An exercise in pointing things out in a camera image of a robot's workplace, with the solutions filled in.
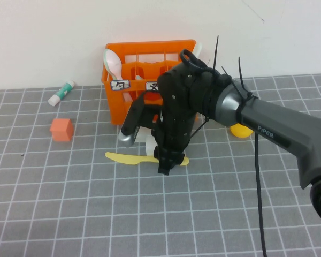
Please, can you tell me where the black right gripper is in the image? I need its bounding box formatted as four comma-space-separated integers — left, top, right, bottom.
152, 64, 204, 176

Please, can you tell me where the yellow plastic knife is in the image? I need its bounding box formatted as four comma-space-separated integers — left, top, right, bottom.
104, 152, 190, 167

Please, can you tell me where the white plastic knife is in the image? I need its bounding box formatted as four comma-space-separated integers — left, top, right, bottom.
193, 42, 203, 63

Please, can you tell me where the orange plastic cutlery holder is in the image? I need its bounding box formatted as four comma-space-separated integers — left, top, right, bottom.
101, 39, 201, 126

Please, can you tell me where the white foam cube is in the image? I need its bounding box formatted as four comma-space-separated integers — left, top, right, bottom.
145, 135, 159, 156

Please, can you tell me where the white charger plug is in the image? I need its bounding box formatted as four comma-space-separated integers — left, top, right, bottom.
135, 127, 153, 142

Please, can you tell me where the yellow rubber duck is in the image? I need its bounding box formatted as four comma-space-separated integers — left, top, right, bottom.
230, 122, 254, 140

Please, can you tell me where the white fork character label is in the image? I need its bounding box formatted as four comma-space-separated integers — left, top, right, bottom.
145, 81, 160, 92

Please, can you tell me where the grey grid pattern mat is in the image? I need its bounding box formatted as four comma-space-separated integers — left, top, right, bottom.
0, 73, 321, 257

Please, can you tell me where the white spoon character label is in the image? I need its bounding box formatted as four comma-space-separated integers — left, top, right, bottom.
110, 80, 131, 92

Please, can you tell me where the orange foam cube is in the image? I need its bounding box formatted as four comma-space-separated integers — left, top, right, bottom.
49, 118, 74, 142

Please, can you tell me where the white plastic spoon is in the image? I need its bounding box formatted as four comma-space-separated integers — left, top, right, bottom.
105, 49, 132, 102

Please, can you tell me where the green plastic spoon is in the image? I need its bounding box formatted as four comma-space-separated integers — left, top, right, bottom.
102, 49, 118, 81

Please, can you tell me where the green and white glue stick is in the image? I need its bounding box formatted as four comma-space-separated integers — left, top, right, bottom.
48, 80, 75, 107

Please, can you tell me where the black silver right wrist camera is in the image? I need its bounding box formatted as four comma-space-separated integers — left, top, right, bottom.
118, 90, 157, 148

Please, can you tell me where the black looped cable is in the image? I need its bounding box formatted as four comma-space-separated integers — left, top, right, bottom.
179, 49, 221, 80

